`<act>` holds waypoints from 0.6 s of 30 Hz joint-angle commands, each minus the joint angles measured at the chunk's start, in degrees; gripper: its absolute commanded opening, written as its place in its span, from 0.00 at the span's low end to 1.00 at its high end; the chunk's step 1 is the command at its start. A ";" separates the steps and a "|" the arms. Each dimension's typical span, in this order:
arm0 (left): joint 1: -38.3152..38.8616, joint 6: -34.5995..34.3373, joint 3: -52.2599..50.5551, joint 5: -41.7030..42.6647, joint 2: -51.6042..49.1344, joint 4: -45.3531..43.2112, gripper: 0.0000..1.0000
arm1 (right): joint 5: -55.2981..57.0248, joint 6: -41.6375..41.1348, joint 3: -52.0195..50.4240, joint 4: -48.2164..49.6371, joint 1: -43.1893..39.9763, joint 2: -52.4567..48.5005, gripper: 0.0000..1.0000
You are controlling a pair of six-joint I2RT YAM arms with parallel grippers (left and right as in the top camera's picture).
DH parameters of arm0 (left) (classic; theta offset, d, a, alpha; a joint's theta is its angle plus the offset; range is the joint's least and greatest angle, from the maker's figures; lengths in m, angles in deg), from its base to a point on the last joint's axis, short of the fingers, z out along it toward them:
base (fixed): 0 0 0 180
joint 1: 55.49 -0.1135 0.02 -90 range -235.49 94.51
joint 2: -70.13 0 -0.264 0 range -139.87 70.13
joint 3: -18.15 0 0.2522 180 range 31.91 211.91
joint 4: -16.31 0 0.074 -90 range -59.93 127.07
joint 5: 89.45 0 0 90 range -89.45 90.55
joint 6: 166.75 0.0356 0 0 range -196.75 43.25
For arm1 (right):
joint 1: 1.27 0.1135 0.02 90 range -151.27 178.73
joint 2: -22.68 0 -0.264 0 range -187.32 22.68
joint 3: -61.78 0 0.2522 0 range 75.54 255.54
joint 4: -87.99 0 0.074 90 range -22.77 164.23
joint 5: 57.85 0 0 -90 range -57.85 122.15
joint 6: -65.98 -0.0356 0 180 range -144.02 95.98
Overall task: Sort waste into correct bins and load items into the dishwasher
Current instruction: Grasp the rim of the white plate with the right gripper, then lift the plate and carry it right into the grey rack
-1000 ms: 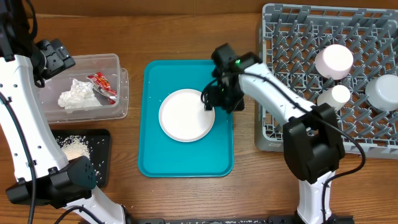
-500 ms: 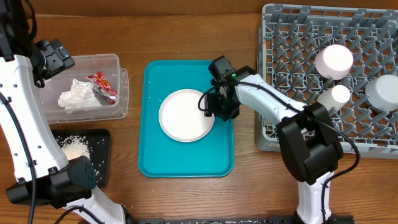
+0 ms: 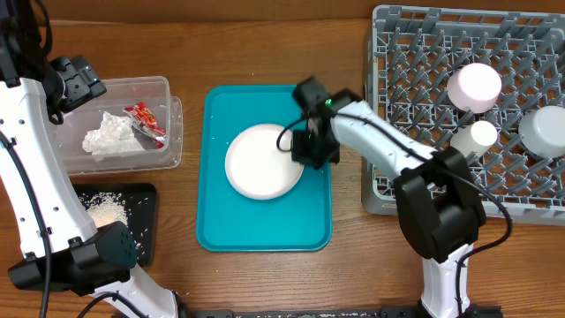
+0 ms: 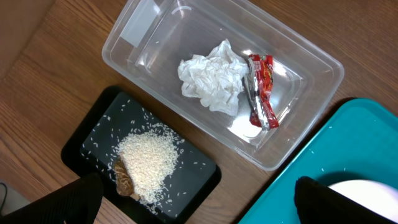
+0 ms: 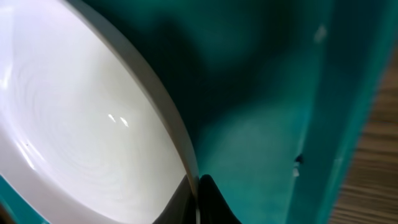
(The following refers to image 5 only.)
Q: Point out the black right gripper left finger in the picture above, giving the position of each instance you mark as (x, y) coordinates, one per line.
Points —
(181, 209)

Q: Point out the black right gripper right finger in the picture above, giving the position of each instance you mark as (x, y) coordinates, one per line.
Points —
(212, 205)

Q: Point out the teal plastic tray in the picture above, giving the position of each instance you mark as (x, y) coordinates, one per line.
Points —
(273, 94)

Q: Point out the large pink plate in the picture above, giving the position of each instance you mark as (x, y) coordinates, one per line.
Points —
(89, 134)

